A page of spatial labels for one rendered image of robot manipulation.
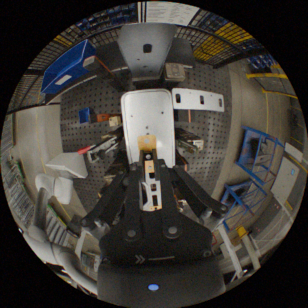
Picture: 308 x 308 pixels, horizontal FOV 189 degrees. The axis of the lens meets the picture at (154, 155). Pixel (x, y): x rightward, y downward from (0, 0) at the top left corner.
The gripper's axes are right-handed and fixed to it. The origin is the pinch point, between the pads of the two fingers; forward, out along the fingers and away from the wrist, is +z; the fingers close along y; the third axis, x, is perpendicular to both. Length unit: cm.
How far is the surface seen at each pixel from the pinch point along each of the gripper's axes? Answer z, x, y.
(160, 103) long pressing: 29.1, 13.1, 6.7
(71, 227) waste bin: 73, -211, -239
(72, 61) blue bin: 25, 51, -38
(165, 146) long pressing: 29.1, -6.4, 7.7
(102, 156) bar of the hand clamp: 7.7, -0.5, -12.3
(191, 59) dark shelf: 26, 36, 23
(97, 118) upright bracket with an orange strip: 14.2, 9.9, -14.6
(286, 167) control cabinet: 59, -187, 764
